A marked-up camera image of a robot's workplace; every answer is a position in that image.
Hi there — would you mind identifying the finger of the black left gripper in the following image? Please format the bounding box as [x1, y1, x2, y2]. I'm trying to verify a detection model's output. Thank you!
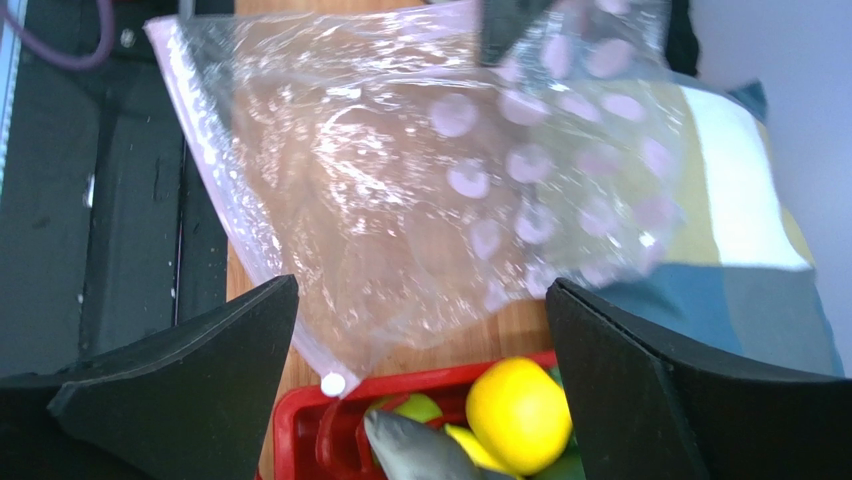
[478, 0, 553, 67]

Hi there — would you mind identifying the red plastic tray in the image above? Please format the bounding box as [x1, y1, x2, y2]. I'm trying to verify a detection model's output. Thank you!
[256, 350, 559, 480]

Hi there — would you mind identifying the blue beige checked pillow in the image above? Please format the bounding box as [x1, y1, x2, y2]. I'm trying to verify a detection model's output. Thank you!
[599, 74, 844, 376]

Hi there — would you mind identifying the green toy lime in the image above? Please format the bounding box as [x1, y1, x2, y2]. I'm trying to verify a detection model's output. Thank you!
[367, 393, 444, 423]

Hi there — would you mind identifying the yellow toy lemon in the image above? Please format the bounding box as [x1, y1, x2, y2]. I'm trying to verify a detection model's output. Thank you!
[465, 357, 574, 476]

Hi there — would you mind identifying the black mounting rail base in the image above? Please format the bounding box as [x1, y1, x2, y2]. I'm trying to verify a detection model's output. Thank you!
[1, 1, 234, 377]

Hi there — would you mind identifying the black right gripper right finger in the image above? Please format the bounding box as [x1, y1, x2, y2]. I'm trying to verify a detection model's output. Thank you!
[546, 279, 851, 479]

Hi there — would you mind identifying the clear zip top bag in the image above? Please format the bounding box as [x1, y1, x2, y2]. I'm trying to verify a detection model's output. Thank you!
[145, 1, 684, 397]

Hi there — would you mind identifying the grey toy fish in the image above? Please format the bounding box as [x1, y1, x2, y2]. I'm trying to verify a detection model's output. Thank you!
[363, 410, 510, 480]

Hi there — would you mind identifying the yellow toy banana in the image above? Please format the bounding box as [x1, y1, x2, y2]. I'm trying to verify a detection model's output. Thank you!
[443, 424, 521, 479]

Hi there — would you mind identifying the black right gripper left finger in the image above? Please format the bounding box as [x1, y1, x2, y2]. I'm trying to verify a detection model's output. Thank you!
[1, 275, 299, 479]

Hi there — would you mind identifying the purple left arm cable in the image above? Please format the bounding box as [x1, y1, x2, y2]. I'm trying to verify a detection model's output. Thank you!
[0, 0, 116, 72]

